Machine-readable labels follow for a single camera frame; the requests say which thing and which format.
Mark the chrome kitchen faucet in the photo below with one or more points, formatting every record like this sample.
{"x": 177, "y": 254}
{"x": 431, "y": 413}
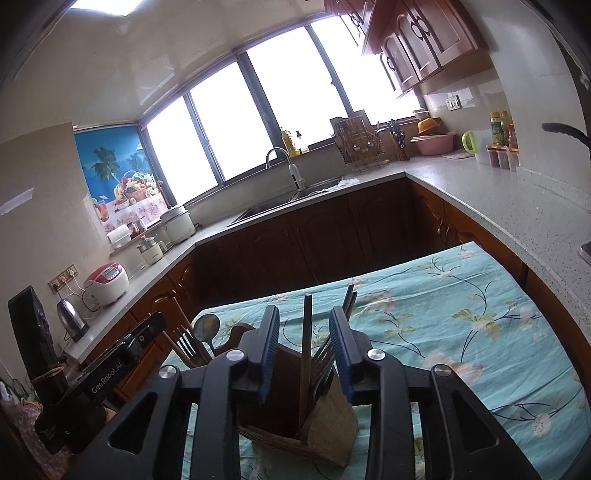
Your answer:
{"x": 295, "y": 177}

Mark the large kitchen window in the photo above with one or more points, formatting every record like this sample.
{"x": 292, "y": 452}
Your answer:
{"x": 277, "y": 106}

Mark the wall socket strip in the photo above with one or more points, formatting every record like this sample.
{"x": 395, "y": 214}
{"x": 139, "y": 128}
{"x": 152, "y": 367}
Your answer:
{"x": 62, "y": 277}

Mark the floral teal tablecloth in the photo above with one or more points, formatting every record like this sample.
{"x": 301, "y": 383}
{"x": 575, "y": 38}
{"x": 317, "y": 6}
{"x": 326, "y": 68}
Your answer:
{"x": 461, "y": 323}

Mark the grey speckled countertop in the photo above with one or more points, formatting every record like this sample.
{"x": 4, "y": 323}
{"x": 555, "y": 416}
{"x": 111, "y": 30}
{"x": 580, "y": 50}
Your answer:
{"x": 498, "y": 203}

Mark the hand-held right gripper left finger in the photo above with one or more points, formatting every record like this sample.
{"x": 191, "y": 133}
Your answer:
{"x": 272, "y": 350}

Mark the yellow colander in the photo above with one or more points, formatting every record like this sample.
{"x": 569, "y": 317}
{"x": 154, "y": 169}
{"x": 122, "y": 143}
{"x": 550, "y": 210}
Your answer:
{"x": 429, "y": 125}

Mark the small white electric pot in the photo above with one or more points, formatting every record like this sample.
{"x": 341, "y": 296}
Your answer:
{"x": 152, "y": 251}

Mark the steel kitchen sink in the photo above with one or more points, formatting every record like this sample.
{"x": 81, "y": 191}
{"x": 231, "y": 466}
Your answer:
{"x": 277, "y": 203}

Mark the black wok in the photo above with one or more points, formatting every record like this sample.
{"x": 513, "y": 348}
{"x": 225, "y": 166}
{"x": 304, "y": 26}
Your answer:
{"x": 565, "y": 131}

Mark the wooden utensil holder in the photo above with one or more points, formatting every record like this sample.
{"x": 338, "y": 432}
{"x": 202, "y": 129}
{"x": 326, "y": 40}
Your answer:
{"x": 330, "y": 427}

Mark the black glass stove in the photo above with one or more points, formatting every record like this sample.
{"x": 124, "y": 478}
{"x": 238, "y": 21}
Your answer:
{"x": 586, "y": 253}

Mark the white wall switch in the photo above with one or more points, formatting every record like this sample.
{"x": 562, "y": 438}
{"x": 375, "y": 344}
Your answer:
{"x": 453, "y": 102}

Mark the green label bottle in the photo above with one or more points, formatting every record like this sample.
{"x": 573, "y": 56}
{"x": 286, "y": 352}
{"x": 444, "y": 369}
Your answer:
{"x": 497, "y": 129}

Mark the large white rice cooker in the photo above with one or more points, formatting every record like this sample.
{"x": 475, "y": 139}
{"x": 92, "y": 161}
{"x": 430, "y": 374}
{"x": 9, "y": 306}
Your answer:
{"x": 179, "y": 226}

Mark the knife block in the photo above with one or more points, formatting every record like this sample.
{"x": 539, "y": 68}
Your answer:
{"x": 400, "y": 145}

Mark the tropical fruit wall poster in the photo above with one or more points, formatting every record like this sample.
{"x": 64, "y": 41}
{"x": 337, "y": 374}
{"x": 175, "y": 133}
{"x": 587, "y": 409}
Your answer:
{"x": 115, "y": 175}

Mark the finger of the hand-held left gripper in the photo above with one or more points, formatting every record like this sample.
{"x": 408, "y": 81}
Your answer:
{"x": 147, "y": 330}

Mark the steel electric kettle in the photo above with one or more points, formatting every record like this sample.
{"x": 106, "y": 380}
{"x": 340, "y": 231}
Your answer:
{"x": 71, "y": 321}

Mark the white dishcloth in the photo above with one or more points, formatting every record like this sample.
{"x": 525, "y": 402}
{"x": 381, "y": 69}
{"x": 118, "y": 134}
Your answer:
{"x": 351, "y": 182}

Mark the seasoning jar set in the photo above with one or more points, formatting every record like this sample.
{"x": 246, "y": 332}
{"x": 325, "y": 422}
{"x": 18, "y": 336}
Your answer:
{"x": 503, "y": 158}

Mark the clear soap bottle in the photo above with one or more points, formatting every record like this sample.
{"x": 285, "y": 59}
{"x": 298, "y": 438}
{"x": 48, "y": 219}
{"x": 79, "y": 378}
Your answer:
{"x": 301, "y": 144}

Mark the wooden wall cabinets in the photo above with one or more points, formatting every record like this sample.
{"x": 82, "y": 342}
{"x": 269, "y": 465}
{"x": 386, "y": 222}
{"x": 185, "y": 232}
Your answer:
{"x": 429, "y": 41}

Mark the pink plastic basin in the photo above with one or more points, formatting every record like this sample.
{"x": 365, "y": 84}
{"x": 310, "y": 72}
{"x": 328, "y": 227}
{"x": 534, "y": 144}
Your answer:
{"x": 434, "y": 144}

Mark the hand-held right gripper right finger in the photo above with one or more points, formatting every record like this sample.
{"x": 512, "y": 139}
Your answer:
{"x": 342, "y": 364}

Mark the wooden cutting board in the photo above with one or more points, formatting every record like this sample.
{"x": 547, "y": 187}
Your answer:
{"x": 348, "y": 121}

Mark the ceiling light panel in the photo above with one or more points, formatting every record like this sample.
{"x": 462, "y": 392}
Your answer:
{"x": 106, "y": 4}

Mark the yellow bottle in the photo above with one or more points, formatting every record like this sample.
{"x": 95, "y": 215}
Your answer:
{"x": 287, "y": 144}

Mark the white bowl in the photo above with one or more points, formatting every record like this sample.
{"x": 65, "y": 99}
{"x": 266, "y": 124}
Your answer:
{"x": 421, "y": 114}

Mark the metal spoon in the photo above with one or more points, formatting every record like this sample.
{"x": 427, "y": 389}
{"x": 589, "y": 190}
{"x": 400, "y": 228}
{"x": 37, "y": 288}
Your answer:
{"x": 206, "y": 325}

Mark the wooden base cabinets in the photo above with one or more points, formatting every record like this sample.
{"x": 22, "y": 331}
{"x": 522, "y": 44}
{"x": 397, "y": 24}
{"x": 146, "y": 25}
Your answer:
{"x": 323, "y": 240}

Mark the red and white rice cooker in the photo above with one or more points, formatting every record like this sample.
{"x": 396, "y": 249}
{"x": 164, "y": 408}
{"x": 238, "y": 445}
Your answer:
{"x": 107, "y": 284}

